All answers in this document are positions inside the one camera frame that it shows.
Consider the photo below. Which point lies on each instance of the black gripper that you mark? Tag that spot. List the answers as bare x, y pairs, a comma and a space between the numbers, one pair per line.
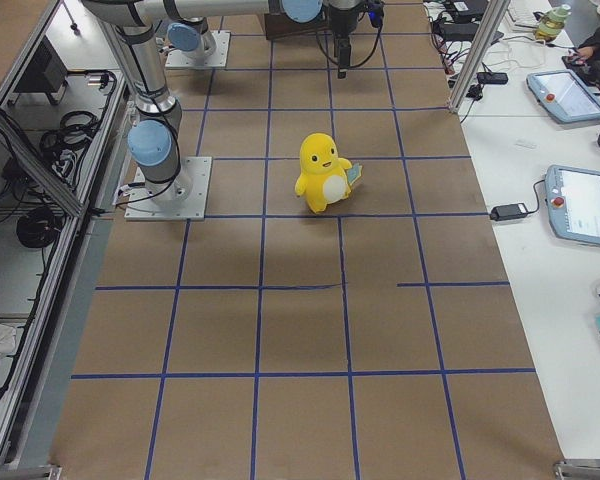
341, 25

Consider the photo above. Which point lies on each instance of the yellow plush toy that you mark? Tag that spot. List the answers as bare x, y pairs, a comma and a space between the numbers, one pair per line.
325, 177

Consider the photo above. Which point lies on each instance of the small black device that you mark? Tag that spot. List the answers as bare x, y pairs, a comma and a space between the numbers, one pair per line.
492, 78

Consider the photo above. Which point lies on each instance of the green drink bottle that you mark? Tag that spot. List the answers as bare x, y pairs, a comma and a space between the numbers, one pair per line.
552, 23

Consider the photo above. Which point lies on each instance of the teach pendant upper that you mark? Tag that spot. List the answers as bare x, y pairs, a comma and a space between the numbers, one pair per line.
564, 96

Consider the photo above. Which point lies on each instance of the teach pendant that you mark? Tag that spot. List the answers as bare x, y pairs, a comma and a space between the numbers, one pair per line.
564, 96
573, 203

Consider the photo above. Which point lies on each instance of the black power adapter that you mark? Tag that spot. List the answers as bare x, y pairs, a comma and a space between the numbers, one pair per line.
508, 212

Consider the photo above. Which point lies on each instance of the teach pendant lower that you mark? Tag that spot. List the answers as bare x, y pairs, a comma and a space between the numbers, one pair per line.
573, 203

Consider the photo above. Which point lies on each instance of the aluminium frame post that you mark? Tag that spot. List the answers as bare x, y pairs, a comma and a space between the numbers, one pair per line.
491, 20

